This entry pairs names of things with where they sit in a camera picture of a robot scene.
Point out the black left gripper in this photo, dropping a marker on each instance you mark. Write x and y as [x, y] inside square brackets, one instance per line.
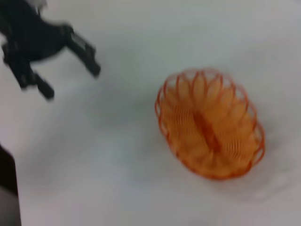
[26, 35]

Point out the orange plastic woven basket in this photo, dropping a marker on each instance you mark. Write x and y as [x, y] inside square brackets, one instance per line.
[209, 131]

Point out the dark robot base cover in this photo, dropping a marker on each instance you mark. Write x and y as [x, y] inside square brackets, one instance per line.
[8, 183]

